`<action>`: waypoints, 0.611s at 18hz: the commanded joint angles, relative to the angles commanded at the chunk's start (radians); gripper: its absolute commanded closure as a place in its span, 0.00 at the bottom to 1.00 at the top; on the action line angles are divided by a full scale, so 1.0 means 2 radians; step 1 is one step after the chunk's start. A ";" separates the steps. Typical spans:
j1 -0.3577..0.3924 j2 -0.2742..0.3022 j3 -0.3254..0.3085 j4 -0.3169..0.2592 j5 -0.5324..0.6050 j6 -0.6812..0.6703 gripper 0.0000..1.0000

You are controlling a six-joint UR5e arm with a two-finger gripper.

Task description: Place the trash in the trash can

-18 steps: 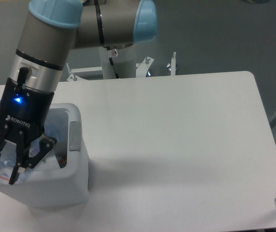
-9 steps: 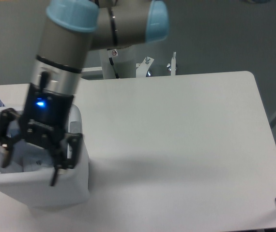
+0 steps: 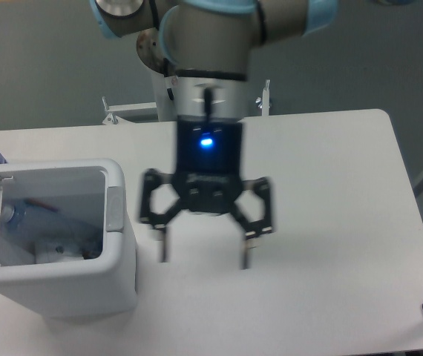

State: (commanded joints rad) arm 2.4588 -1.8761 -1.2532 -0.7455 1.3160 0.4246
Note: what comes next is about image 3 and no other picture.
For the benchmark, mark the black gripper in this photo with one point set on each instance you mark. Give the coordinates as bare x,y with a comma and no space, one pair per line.
207,180

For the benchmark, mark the white plastic wrapper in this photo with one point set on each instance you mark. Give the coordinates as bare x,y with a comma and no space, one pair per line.
62,252

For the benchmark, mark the clear plastic water bottle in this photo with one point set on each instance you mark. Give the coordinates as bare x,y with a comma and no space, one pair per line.
25,224

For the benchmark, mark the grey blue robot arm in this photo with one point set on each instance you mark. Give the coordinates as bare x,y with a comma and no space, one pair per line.
208,44

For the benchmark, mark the white plastic trash can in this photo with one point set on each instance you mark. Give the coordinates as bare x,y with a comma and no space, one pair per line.
90,190

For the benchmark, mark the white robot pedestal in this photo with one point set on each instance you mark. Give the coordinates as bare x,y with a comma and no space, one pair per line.
162,71

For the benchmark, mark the white metal frame bracket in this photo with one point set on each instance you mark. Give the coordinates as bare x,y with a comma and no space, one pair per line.
162,110

